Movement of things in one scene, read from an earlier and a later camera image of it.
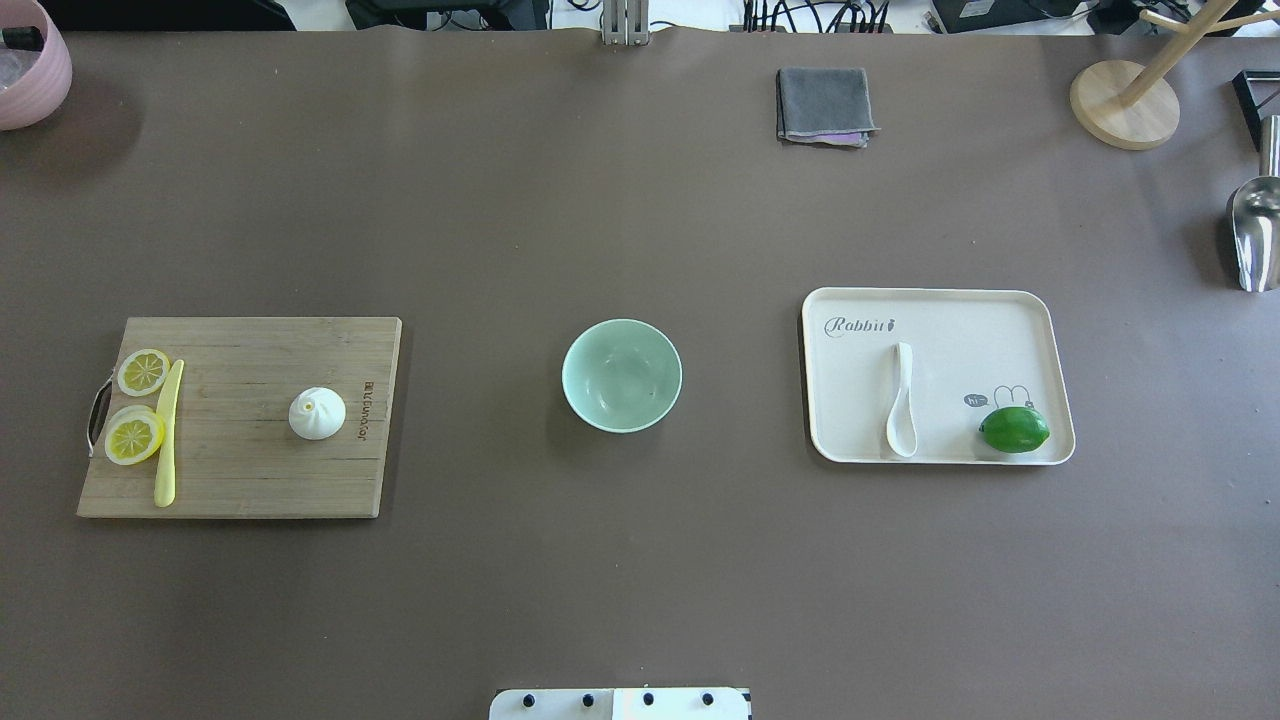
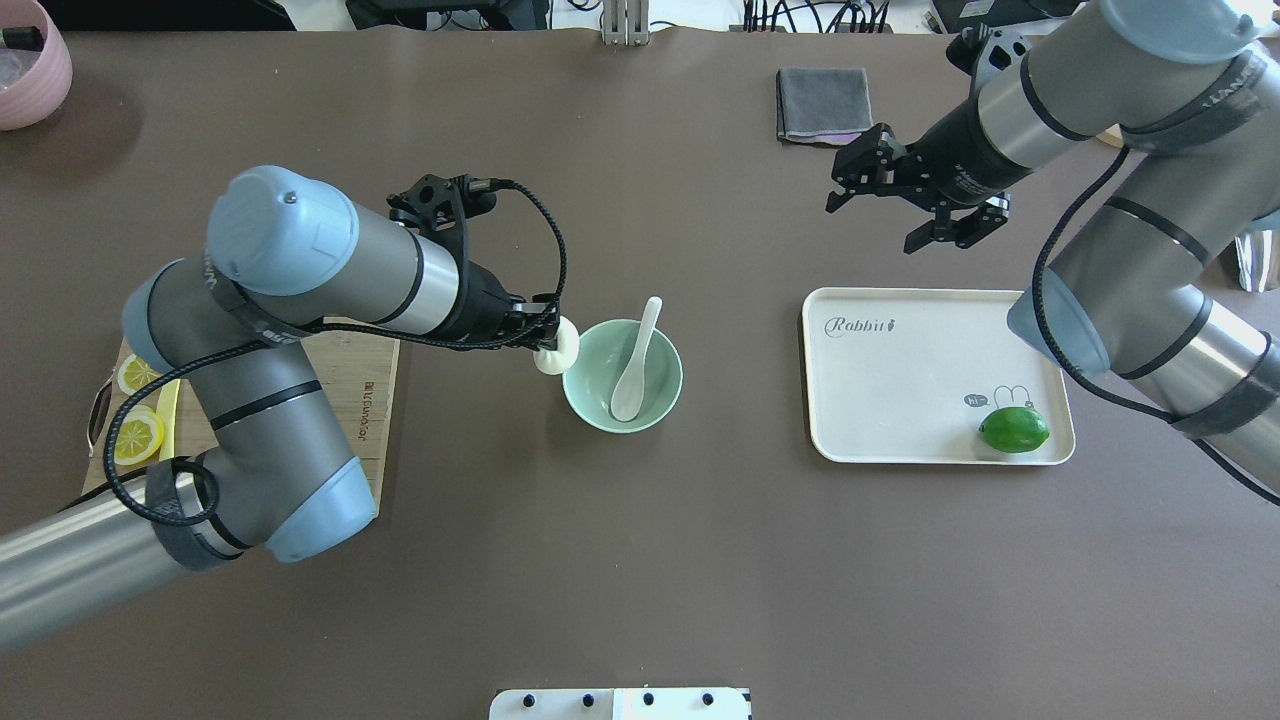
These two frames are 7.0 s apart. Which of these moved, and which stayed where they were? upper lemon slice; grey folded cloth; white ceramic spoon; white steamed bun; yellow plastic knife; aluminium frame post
Moved: white steamed bun; white ceramic spoon
Stayed: upper lemon slice; yellow plastic knife; grey folded cloth; aluminium frame post
